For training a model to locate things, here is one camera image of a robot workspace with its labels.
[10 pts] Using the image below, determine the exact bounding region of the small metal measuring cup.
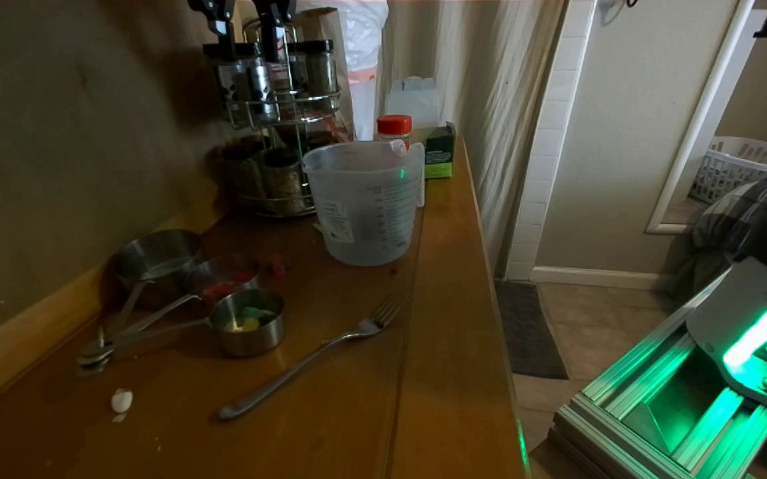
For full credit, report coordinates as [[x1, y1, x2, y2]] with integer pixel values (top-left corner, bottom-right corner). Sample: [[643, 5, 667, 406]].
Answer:
[[78, 289, 288, 371]]

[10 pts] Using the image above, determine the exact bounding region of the silver metal fork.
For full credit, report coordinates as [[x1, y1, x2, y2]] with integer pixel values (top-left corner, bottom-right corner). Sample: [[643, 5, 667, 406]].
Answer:
[[212, 301, 406, 424]]

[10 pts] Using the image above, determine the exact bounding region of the brown-filled glass spice jar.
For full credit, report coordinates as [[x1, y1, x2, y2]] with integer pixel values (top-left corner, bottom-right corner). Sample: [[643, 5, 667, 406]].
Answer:
[[260, 144, 315, 218], [216, 132, 271, 208]]

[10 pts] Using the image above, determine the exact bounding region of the white garlic clove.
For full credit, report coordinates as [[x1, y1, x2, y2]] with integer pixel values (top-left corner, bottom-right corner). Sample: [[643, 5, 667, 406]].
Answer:
[[106, 387, 136, 422]]

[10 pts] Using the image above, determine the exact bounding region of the green-lit machine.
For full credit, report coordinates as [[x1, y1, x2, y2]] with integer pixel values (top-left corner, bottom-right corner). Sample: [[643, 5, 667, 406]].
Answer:
[[548, 265, 767, 479]]

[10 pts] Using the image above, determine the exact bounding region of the white plastic bag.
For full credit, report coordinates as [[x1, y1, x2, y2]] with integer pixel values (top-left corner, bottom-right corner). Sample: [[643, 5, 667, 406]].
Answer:
[[293, 0, 390, 144]]

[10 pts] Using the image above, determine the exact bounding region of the dark door mat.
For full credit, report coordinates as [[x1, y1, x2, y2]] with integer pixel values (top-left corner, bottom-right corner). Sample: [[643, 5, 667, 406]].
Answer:
[[493, 281, 569, 382]]

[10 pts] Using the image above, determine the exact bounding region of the clear plastic measuring jug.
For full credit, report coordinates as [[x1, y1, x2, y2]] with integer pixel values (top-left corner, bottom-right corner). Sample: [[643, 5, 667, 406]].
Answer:
[[299, 138, 426, 269]]

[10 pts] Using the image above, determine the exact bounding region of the grey plaid cloth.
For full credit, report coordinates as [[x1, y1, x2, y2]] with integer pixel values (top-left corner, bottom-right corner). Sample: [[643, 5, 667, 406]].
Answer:
[[651, 168, 767, 310]]

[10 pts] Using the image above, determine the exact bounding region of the red-lidded bottle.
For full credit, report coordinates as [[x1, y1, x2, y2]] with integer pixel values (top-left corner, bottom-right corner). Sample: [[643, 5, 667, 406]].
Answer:
[[372, 112, 414, 149]]

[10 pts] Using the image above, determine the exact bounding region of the metal wire spice rack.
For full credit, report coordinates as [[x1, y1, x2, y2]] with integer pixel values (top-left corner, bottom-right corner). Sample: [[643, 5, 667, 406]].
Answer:
[[205, 20, 351, 221]]

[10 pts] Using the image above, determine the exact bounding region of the white plastic container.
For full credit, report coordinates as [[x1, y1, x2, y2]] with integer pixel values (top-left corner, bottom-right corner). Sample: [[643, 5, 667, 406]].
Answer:
[[381, 74, 444, 134]]

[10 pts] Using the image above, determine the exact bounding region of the large metal measuring cup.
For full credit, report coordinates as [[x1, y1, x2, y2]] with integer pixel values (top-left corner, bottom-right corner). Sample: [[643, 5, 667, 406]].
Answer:
[[94, 228, 207, 357]]

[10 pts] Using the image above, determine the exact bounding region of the small green box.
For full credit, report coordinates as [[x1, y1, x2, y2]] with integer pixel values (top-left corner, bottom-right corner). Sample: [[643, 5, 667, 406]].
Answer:
[[422, 124, 457, 185]]

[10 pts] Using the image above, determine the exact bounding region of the grey robot arm base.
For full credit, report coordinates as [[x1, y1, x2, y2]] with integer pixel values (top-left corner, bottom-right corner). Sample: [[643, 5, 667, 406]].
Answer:
[[683, 144, 767, 426]]

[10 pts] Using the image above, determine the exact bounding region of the white laundry basket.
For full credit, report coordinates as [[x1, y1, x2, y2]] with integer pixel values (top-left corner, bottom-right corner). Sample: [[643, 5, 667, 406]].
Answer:
[[683, 134, 767, 208]]

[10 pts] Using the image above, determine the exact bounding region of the medium metal measuring cup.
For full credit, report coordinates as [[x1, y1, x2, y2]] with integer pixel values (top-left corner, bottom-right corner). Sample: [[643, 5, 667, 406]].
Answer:
[[106, 255, 263, 351]]

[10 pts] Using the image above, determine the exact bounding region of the black-lidded glass spice bottle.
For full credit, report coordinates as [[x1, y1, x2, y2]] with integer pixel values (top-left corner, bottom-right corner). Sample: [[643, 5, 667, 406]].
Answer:
[[291, 39, 337, 97], [203, 39, 256, 105]]

